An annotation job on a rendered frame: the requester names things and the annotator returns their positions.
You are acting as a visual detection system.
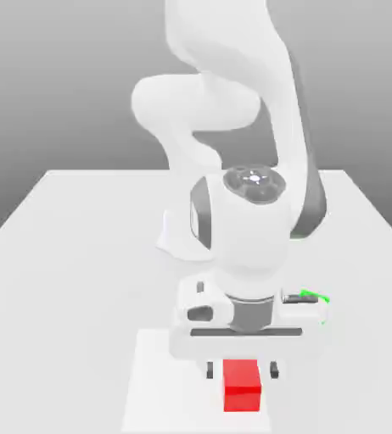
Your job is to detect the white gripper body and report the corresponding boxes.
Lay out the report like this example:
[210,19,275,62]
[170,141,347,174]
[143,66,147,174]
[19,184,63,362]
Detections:
[167,325,323,362]

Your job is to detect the small red cube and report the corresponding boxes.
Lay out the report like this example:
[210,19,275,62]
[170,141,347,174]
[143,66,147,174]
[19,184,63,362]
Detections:
[222,359,262,414]

